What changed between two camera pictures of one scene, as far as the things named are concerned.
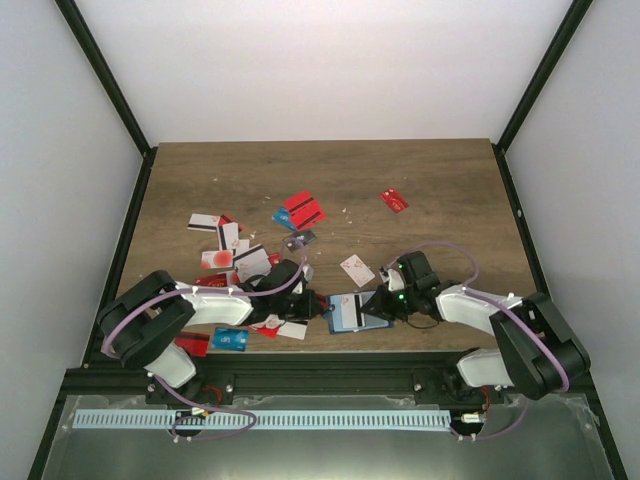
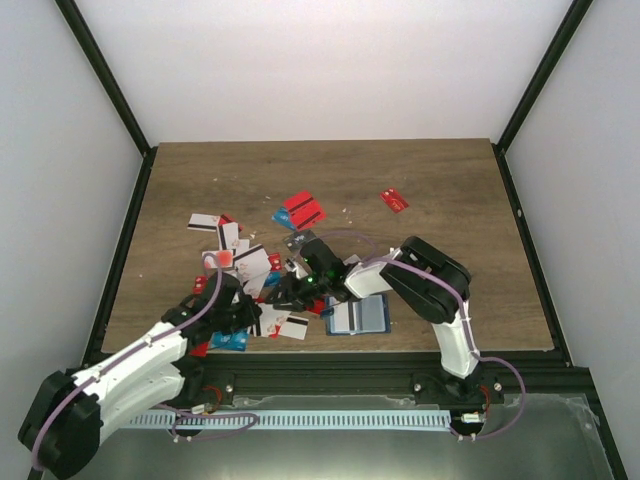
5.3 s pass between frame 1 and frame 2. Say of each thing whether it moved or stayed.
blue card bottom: stayed
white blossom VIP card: moved
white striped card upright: stayed
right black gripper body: moved
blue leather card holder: stayed
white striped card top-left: stayed
